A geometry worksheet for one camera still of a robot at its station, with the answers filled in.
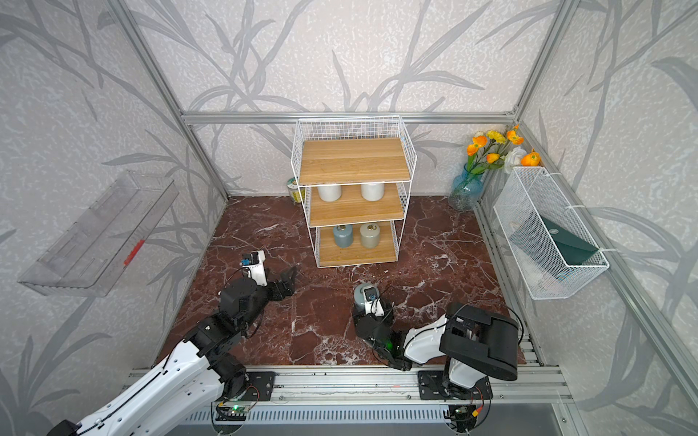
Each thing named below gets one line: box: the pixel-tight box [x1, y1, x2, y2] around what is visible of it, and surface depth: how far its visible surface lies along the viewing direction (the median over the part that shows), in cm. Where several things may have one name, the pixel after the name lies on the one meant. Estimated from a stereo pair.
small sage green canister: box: [359, 223, 381, 249], surface depth 101 cm
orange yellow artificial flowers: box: [466, 123, 542, 175], surface depth 93 cm
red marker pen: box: [123, 238, 146, 267], surface depth 66 cm
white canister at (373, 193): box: [360, 183, 385, 202], surface depth 86 cm
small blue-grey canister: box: [332, 224, 354, 248], surface depth 101 cm
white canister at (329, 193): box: [317, 185, 342, 203], surface depth 86 cm
